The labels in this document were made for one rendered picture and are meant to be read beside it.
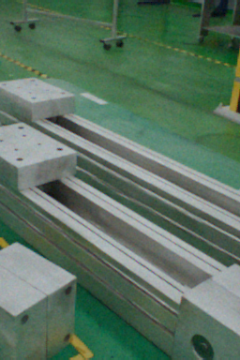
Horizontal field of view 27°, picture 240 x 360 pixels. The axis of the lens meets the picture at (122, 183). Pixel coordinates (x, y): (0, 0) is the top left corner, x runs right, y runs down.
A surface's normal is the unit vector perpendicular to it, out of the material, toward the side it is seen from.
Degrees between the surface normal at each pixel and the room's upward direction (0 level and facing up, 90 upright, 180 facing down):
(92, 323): 0
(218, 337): 90
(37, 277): 0
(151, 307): 90
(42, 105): 90
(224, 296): 0
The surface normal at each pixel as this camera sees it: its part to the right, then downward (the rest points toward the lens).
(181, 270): -0.73, 0.25
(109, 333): 0.08, -0.89
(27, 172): 0.67, 0.37
